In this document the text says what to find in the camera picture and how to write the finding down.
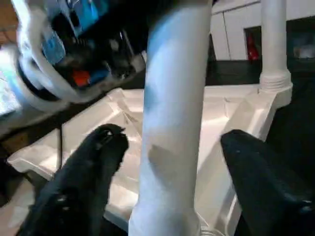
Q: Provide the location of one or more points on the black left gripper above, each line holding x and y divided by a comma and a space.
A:
110, 49

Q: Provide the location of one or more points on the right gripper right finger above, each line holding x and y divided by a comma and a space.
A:
270, 191

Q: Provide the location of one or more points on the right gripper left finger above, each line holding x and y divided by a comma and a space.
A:
78, 184

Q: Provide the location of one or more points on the white plastic table leg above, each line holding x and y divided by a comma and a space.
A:
172, 98
273, 37

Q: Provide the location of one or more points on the white plastic table top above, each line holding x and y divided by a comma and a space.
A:
221, 127

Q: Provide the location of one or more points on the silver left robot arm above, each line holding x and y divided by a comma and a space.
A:
7, 98

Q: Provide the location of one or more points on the white plastic upturned table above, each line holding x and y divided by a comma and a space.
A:
233, 71

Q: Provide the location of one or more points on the red bottle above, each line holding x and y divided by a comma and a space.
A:
252, 49

